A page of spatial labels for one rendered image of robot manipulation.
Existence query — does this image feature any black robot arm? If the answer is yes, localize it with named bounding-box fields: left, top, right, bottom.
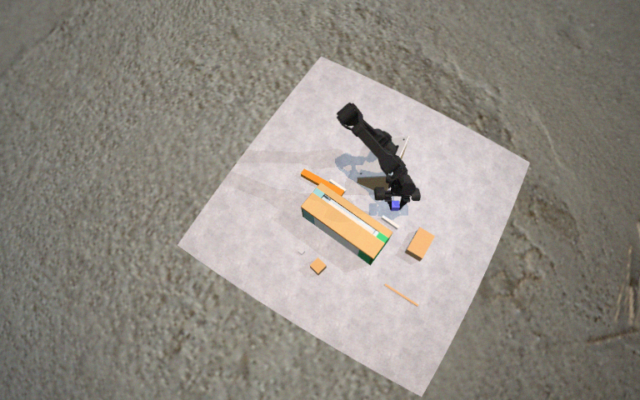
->
left=337, top=102, right=416, bottom=195

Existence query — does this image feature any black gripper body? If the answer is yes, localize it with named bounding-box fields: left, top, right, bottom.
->
left=374, top=181, right=421, bottom=201

